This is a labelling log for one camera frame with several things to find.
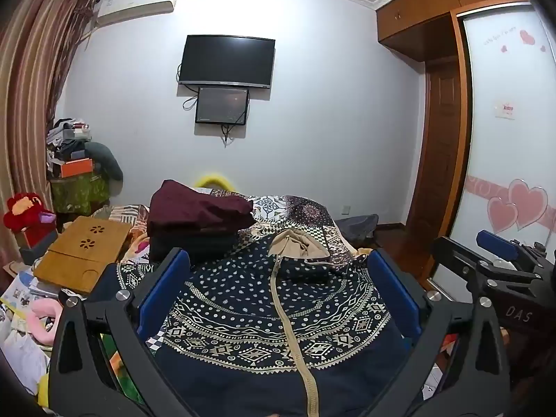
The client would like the pile of papers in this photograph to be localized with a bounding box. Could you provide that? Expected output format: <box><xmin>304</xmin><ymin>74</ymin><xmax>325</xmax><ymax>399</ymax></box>
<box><xmin>0</xmin><ymin>265</ymin><xmax>66</xmax><ymax>396</ymax></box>

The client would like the dark cloth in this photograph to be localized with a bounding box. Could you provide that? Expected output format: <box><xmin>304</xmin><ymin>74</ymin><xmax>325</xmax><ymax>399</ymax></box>
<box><xmin>334</xmin><ymin>214</ymin><xmax>378</xmax><ymax>244</ymax></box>

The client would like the bamboo lap desk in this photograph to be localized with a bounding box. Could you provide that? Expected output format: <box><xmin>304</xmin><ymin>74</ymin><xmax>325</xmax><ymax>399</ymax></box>
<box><xmin>34</xmin><ymin>216</ymin><xmax>132</xmax><ymax>295</ymax></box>

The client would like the pile of clutter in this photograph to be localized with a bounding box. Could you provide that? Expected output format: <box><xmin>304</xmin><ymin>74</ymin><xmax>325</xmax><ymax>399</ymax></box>
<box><xmin>46</xmin><ymin>117</ymin><xmax>94</xmax><ymax>170</ymax></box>

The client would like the orange box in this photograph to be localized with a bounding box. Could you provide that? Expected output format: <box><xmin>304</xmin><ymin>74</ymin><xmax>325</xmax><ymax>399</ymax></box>
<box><xmin>60</xmin><ymin>157</ymin><xmax>94</xmax><ymax>178</ymax></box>

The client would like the wooden overhead cabinet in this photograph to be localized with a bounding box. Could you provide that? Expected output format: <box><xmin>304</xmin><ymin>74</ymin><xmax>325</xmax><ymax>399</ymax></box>
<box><xmin>376</xmin><ymin>0</ymin><xmax>539</xmax><ymax>64</ymax></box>

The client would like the brown wooden door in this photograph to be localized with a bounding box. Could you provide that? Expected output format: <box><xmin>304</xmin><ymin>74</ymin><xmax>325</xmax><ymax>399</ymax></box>
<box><xmin>404</xmin><ymin>58</ymin><xmax>463</xmax><ymax>231</ymax></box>

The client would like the navy patterned hooded garment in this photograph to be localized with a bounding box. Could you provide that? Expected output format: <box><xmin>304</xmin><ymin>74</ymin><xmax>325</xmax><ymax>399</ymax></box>
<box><xmin>115</xmin><ymin>226</ymin><xmax>418</xmax><ymax>417</ymax></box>

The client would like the patchwork bedspread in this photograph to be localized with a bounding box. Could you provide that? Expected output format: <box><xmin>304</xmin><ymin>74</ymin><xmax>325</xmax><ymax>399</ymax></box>
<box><xmin>89</xmin><ymin>191</ymin><xmax>435</xmax><ymax>417</ymax></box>

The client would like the maroon folded garment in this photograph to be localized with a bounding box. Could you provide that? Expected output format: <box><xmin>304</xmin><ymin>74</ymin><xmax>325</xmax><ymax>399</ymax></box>
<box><xmin>147</xmin><ymin>179</ymin><xmax>255</xmax><ymax>237</ymax></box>

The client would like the dark folded garment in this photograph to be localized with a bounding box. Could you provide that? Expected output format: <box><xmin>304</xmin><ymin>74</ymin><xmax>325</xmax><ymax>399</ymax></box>
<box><xmin>148</xmin><ymin>225</ymin><xmax>240</xmax><ymax>267</ymax></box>

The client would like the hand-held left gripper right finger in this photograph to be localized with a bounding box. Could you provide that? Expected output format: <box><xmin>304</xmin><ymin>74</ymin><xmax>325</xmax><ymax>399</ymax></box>
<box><xmin>367</xmin><ymin>248</ymin><xmax>511</xmax><ymax>417</ymax></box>

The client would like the yellow foam tube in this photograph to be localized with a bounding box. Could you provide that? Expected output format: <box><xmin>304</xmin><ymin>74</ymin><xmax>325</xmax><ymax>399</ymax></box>
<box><xmin>193</xmin><ymin>173</ymin><xmax>235</xmax><ymax>193</ymax></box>

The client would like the striped brown curtain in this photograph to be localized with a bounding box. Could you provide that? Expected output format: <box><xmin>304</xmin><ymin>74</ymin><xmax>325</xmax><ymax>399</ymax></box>
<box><xmin>0</xmin><ymin>0</ymin><xmax>98</xmax><ymax>265</ymax></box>

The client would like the red plush toy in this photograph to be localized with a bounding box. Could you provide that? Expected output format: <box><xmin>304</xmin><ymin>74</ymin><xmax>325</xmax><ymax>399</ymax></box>
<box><xmin>4</xmin><ymin>191</ymin><xmax>57</xmax><ymax>234</ymax></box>

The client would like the large wall television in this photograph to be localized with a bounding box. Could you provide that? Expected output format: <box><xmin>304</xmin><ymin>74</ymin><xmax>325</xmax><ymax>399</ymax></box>
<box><xmin>179</xmin><ymin>35</ymin><xmax>276</xmax><ymax>90</ymax></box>

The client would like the green cloth covered table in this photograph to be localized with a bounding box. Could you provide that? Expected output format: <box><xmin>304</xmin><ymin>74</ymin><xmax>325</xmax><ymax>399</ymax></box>
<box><xmin>50</xmin><ymin>169</ymin><xmax>111</xmax><ymax>215</ymax></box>

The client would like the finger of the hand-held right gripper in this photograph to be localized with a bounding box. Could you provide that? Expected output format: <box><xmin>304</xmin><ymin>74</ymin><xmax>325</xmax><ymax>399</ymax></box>
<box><xmin>432</xmin><ymin>235</ymin><xmax>550</xmax><ymax>300</ymax></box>
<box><xmin>476</xmin><ymin>230</ymin><xmax>556</xmax><ymax>279</ymax></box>

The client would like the small wall monitor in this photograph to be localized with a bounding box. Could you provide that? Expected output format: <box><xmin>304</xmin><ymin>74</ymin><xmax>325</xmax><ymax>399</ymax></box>
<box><xmin>195</xmin><ymin>87</ymin><xmax>250</xmax><ymax>125</ymax></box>

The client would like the pink neck pillow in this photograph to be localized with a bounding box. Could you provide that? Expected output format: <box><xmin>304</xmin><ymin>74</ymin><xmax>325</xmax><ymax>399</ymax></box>
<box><xmin>30</xmin><ymin>300</ymin><xmax>66</xmax><ymax>346</ymax></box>

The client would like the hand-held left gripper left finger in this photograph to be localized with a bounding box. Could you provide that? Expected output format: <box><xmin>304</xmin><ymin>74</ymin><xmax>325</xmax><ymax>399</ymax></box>
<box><xmin>48</xmin><ymin>247</ymin><xmax>192</xmax><ymax>417</ymax></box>

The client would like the grey cushion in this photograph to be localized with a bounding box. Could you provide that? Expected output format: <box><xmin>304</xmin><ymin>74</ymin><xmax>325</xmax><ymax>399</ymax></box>
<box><xmin>84</xmin><ymin>141</ymin><xmax>124</xmax><ymax>181</ymax></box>

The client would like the white air conditioner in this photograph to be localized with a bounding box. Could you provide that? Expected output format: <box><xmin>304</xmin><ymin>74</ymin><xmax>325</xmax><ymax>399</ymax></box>
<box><xmin>96</xmin><ymin>0</ymin><xmax>181</xmax><ymax>27</ymax></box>

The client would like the orange floral blanket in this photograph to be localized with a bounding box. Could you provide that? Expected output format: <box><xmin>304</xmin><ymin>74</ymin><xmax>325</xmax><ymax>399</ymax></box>
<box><xmin>124</xmin><ymin>226</ymin><xmax>153</xmax><ymax>265</ymax></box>

